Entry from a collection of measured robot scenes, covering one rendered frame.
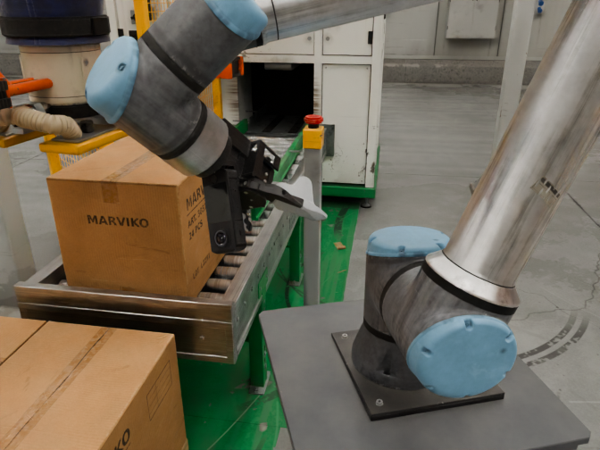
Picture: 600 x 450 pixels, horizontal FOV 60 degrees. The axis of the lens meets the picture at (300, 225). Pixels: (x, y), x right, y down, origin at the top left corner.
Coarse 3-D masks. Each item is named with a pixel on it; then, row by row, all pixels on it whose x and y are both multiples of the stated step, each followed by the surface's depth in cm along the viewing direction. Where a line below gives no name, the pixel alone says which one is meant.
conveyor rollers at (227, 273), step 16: (272, 144) 341; (288, 144) 340; (272, 160) 307; (288, 176) 281; (272, 208) 240; (256, 224) 224; (224, 256) 192; (240, 256) 192; (224, 272) 183; (208, 288) 175; (224, 288) 175
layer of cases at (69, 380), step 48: (0, 336) 148; (48, 336) 148; (96, 336) 148; (144, 336) 148; (0, 384) 130; (48, 384) 130; (96, 384) 130; (144, 384) 131; (0, 432) 115; (48, 432) 115; (96, 432) 115; (144, 432) 133
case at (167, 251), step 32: (96, 160) 166; (128, 160) 166; (160, 160) 166; (64, 192) 151; (96, 192) 149; (128, 192) 148; (160, 192) 146; (192, 192) 156; (64, 224) 156; (96, 224) 154; (128, 224) 152; (160, 224) 150; (192, 224) 158; (64, 256) 160; (96, 256) 158; (128, 256) 156; (160, 256) 154; (192, 256) 160; (128, 288) 161; (160, 288) 159; (192, 288) 162
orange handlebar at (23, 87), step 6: (30, 78) 114; (12, 84) 105; (18, 84) 106; (24, 84) 107; (30, 84) 109; (36, 84) 110; (42, 84) 111; (48, 84) 113; (12, 90) 104; (18, 90) 106; (24, 90) 107; (30, 90) 109; (36, 90) 111
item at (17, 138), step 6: (12, 126) 122; (18, 126) 121; (6, 132) 117; (12, 132) 117; (30, 132) 120; (36, 132) 121; (42, 132) 123; (0, 138) 114; (6, 138) 114; (12, 138) 115; (18, 138) 116; (24, 138) 118; (30, 138) 120; (0, 144) 113; (6, 144) 114; (12, 144) 115
